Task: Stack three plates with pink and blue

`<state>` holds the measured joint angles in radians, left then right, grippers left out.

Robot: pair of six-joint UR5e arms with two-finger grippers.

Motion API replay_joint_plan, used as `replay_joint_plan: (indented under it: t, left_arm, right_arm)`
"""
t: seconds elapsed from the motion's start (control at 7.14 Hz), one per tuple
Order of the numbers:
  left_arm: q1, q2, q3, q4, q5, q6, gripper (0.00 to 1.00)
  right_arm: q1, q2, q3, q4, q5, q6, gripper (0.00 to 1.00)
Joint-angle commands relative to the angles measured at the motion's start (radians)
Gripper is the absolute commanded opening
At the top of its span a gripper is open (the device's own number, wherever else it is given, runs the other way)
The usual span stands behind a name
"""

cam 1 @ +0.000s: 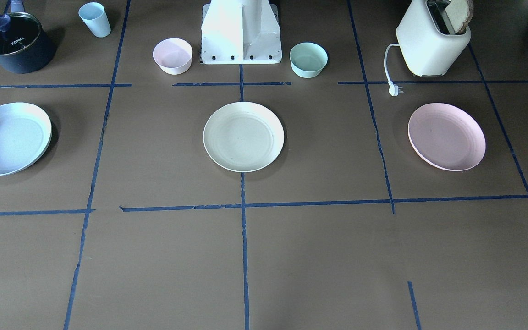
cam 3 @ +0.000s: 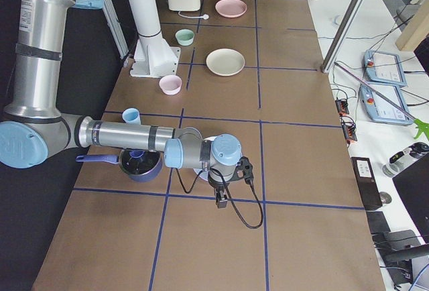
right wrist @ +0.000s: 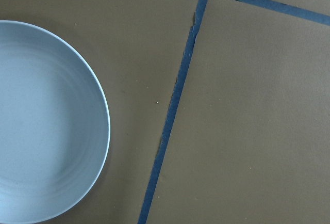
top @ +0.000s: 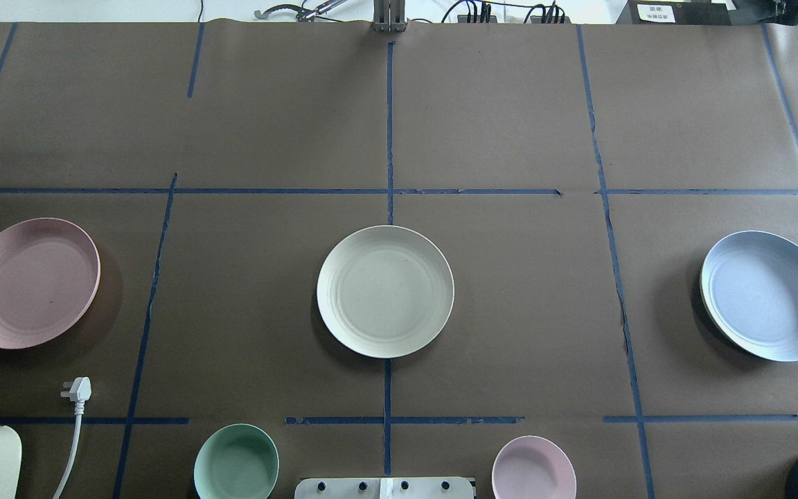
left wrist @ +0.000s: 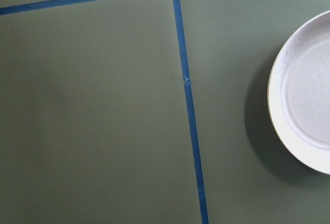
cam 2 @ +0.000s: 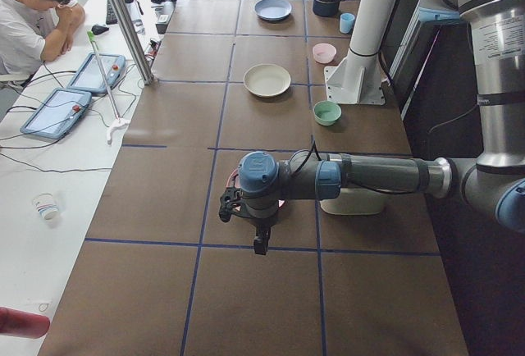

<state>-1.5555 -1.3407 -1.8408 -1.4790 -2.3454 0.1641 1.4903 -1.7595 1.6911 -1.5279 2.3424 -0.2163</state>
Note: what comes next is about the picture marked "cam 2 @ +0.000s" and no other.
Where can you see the black keyboard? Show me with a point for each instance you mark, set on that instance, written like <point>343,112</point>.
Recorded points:
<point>110,18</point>

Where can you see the light blue cup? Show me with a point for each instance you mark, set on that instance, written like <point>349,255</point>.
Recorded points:
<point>346,22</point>

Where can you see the pink plate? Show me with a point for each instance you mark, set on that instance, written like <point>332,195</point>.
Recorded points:
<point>234,181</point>

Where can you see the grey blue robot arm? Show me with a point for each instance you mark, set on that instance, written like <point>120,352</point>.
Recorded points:
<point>492,183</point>

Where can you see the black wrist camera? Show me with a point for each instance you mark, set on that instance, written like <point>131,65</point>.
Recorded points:
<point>230,204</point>

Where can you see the red cylinder object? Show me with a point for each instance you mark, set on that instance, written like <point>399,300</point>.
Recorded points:
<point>23,324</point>

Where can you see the aluminium frame post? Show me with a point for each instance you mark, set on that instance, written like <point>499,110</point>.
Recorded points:
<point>132,41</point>

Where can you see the teach pendant tablet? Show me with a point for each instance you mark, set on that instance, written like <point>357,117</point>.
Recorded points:
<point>58,114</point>
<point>89,78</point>

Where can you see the white rectangular container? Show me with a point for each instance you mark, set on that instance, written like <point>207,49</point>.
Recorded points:
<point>355,202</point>

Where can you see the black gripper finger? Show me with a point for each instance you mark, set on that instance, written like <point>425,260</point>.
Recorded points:
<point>259,249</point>

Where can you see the clear water bottle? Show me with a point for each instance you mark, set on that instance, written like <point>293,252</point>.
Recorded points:
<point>135,14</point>

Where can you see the blue plate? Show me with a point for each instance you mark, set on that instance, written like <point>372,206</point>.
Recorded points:
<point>273,10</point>

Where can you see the person in white shirt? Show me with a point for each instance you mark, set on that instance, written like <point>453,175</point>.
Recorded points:
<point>36,31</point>

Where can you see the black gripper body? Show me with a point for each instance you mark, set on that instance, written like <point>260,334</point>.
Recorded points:
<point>260,223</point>

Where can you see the black computer mouse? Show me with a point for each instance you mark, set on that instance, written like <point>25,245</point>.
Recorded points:
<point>99,29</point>

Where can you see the pink bowl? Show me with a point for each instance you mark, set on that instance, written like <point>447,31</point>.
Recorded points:
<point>324,53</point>

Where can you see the far teach pendant tablet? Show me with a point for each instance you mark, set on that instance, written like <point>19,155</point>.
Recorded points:
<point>89,78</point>

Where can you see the near teach pendant tablet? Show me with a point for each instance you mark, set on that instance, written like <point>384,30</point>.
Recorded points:
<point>58,114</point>

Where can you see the cream white plate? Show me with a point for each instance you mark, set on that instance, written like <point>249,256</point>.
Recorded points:
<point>267,80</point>

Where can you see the white grabber stick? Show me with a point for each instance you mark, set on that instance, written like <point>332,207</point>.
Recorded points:
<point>119,122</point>

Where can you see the green bowl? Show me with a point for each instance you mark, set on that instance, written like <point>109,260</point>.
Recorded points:
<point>326,113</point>

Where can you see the paper cup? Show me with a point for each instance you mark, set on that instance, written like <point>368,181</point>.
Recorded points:
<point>46,206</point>

